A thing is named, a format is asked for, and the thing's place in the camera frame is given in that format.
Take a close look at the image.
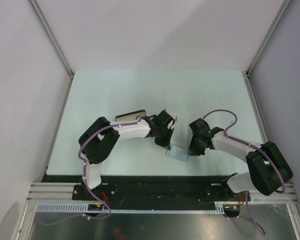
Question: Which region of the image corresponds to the light blue cleaning cloth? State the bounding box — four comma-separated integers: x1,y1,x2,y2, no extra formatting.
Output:
165,145,189,162

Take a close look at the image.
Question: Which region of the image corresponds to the black glasses case beige lining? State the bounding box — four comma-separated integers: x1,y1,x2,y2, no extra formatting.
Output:
115,109,146,122

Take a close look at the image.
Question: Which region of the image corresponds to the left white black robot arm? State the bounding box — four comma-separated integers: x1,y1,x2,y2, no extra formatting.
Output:
78,109,177,200

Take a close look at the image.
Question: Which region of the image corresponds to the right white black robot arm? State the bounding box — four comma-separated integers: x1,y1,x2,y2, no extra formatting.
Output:
188,118,293,201

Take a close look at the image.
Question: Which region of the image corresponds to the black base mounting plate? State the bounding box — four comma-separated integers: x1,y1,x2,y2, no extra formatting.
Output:
42,174,246,211

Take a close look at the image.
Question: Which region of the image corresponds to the right aluminium frame post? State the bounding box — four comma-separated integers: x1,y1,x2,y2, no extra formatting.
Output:
247,0,295,77

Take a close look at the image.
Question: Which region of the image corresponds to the aluminium frame post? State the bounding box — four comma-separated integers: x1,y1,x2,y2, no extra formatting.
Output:
247,0,295,77
27,0,75,79

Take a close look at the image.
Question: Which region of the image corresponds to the grey slotted cable duct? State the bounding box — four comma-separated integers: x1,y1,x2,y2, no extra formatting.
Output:
34,201,243,216

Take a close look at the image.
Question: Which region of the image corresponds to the aluminium extrusion rail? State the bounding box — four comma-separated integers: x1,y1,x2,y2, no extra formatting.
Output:
26,183,299,204

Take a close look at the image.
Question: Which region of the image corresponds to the left aluminium frame post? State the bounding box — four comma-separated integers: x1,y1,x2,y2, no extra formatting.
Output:
27,0,75,79

